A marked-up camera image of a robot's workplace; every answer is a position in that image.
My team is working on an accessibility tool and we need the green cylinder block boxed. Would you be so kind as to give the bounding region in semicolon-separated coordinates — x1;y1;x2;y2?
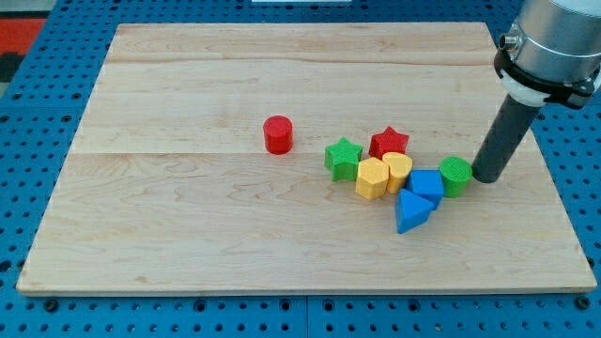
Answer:
439;156;472;198

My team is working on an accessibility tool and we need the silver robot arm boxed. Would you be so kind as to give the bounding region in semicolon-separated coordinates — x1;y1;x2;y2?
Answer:
494;0;600;109

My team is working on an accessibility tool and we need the blue cube block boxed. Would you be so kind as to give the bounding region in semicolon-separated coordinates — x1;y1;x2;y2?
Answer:
406;169;445;210

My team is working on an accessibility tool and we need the green star block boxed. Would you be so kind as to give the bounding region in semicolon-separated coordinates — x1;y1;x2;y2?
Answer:
324;137;363;181

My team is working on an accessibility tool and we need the red cylinder block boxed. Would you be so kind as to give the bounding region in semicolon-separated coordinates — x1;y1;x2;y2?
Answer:
263;115;293;155

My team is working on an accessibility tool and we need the yellow hexagon block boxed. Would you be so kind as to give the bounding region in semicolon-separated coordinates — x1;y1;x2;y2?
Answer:
355;158;390;200

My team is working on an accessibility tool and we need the red star block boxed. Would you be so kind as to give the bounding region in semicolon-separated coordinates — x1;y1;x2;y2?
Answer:
368;127;409;160

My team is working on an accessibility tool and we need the wooden board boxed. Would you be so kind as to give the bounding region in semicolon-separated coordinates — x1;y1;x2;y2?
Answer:
16;23;596;297

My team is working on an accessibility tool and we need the yellow heart block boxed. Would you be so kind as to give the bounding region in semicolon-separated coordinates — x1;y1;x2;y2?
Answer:
382;152;413;193

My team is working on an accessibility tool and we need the blue triangle block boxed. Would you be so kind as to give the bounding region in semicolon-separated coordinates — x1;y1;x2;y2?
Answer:
394;189;434;234

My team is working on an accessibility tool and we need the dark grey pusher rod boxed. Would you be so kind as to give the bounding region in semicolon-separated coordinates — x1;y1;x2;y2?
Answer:
471;95;540;183

